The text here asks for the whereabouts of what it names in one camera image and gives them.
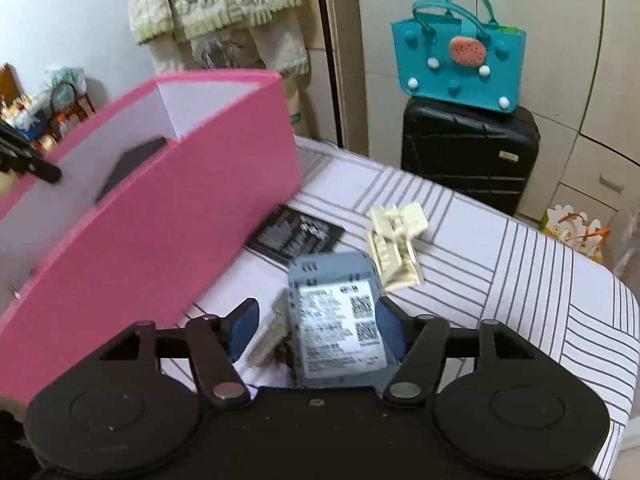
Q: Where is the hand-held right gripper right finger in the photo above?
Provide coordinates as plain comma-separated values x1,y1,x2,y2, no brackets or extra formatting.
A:
376,296,543,406

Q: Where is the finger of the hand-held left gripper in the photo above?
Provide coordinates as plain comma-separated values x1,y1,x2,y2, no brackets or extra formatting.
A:
0,119,63,184

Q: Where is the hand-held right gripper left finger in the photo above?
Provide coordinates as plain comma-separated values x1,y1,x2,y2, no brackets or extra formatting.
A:
97,297,261,408

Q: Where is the small black box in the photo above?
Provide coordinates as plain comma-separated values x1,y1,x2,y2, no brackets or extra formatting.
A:
95,137,168,203

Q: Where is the pink cardboard box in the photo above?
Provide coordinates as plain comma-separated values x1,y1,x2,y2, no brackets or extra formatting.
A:
0,70,302,406

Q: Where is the cream hair claw clip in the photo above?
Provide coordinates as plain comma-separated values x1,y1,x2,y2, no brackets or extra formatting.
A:
367,201,428,291

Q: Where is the cabinet clutter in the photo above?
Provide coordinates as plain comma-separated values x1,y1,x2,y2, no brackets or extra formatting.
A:
0,62,98,153

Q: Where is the flat black battery pack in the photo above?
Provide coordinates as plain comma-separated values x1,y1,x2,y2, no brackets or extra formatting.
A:
247,205,347,267

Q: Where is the striped white tablecloth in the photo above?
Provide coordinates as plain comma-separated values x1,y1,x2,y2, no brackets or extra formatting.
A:
185,135,640,478

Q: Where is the black suitcase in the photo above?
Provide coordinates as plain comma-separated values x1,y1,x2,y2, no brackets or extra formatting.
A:
401,95,542,217

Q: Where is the white orange paper bag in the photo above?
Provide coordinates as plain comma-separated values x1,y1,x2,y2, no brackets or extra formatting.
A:
542,204,612,263

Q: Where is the brown paper bag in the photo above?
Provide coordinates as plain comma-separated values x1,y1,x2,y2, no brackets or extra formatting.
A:
282,35,313,138

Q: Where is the teal felt handbag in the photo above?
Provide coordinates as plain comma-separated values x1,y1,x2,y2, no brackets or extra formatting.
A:
391,0,521,113

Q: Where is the cream fleece garment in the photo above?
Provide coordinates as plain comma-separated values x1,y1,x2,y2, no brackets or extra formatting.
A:
147,12,311,77

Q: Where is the beige wardrobe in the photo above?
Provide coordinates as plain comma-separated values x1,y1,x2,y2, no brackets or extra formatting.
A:
320,0,640,271

